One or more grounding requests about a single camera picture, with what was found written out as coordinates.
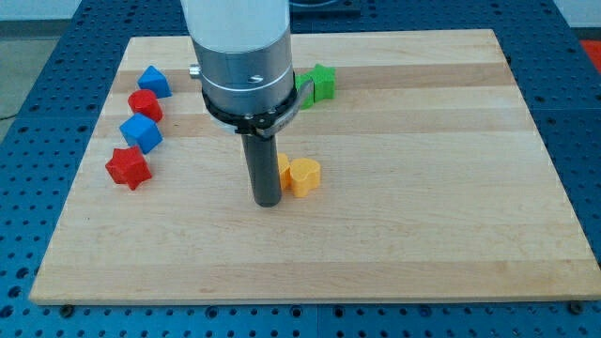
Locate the yellow heart block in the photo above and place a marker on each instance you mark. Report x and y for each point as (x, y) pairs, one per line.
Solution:
(305, 175)

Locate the yellow hexagon block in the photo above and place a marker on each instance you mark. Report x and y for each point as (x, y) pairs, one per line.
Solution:
(284, 170)

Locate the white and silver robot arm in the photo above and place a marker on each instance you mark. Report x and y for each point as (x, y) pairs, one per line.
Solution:
(243, 51)

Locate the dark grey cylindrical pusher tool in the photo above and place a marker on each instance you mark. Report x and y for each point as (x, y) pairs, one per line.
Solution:
(262, 164)

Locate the green star block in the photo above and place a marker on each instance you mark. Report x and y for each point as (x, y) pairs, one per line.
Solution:
(324, 79)

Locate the light wooden board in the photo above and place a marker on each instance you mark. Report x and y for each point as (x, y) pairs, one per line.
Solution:
(435, 187)

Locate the blue cube block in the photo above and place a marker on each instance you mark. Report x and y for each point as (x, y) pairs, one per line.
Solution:
(140, 130)

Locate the red star block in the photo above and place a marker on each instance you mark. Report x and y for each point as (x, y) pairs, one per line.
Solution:
(128, 166)

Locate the red cylinder block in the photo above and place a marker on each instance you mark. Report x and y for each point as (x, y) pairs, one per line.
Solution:
(145, 102)

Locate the blue triangular block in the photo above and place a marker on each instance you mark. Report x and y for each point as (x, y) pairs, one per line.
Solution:
(153, 80)

